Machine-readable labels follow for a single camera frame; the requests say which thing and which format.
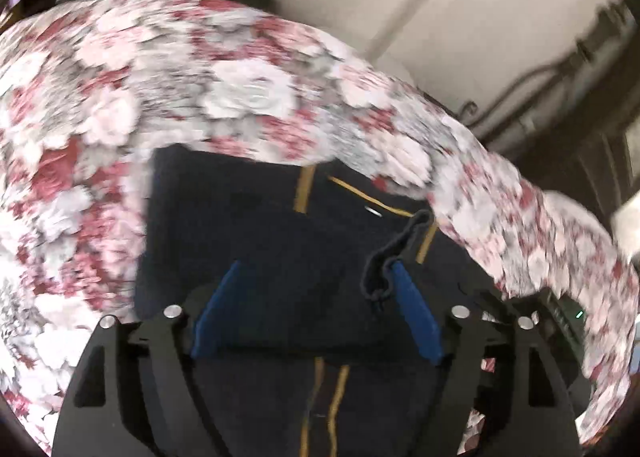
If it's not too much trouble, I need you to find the grey wall pipe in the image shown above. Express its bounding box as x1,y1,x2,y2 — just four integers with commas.
467,2,631,142

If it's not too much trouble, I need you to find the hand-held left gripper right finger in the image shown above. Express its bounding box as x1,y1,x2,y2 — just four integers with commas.
387,262,583,457

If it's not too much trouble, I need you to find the navy garment with yellow trim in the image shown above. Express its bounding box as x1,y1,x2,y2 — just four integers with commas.
135,144,501,457

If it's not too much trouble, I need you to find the white object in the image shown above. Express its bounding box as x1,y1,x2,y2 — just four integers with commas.
610,207,640,258

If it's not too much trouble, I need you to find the floral blanket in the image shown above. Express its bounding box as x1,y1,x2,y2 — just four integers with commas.
0,0,640,457

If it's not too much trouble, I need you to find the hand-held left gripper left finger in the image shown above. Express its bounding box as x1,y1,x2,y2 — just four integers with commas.
52,259,246,457

